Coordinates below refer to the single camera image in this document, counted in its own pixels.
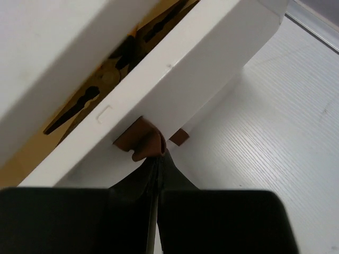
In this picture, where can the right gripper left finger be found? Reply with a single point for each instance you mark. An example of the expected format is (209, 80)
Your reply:
(131, 206)

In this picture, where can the white drawer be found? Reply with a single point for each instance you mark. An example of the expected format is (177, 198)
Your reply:
(171, 84)

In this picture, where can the yellow black combination pliers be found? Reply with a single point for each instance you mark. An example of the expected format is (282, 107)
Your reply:
(138, 44)

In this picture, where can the white drawer cabinet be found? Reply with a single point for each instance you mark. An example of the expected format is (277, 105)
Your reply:
(62, 108)

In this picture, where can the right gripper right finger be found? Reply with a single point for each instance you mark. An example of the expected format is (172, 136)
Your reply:
(169, 178)

